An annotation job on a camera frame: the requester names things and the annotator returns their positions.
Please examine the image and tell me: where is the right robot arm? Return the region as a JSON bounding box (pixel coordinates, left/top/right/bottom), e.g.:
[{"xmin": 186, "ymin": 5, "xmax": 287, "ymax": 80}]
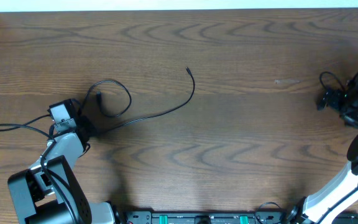
[{"xmin": 283, "ymin": 72, "xmax": 358, "ymax": 224}]

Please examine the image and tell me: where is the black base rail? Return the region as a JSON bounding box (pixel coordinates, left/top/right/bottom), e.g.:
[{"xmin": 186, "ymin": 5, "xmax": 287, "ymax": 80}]
[{"xmin": 110, "ymin": 201, "xmax": 358, "ymax": 224}]

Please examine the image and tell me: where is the black USB cable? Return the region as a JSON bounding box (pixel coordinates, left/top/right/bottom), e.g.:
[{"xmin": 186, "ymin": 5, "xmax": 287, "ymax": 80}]
[{"xmin": 78, "ymin": 67, "xmax": 196, "ymax": 136}]

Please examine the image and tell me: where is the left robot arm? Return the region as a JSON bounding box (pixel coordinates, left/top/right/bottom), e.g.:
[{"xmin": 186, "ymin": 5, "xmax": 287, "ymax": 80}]
[{"xmin": 7, "ymin": 100, "xmax": 116, "ymax": 223}]

